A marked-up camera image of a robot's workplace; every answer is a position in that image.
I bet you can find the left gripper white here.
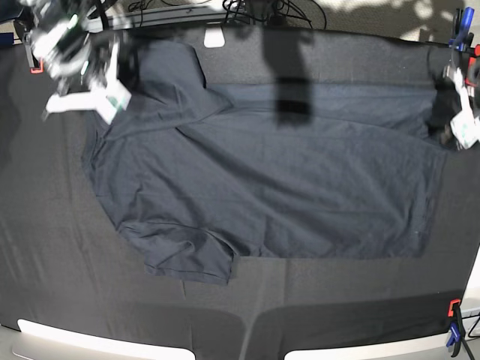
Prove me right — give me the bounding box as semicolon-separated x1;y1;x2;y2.
427;63;476;145

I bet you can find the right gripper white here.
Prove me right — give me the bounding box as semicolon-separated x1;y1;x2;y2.
40;35;123;119

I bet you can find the black t-shirt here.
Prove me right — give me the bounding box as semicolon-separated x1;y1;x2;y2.
82;40;446;285

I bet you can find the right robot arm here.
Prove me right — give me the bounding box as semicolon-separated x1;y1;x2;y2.
20;1;131;125

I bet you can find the orange clamp top right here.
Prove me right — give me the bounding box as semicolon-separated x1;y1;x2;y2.
466;44;479;87

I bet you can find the blue clamp top right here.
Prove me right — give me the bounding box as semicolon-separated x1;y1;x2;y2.
448;7;475;51

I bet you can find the orange clamp top left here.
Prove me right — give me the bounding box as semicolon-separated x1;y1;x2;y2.
22;31;45;74

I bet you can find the white tab on table edge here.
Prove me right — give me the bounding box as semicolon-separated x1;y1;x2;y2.
203;22;226;49

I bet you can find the black table cover cloth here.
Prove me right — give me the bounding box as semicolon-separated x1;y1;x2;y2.
1;27;479;359

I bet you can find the orange blue clamp bottom right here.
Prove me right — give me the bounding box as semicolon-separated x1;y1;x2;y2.
445;298;475;360

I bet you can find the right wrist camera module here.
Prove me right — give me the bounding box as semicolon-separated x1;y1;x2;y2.
97;82;131;125

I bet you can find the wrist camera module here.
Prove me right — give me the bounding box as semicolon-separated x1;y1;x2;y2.
97;82;131;125
450;110;479;149

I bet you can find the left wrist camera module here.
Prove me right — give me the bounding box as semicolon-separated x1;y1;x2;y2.
450;110;479;149

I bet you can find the aluminium frame rail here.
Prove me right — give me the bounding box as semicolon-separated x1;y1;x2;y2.
107;5;225;29

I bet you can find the black cable bundle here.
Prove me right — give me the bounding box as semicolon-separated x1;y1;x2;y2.
220;0;327;29

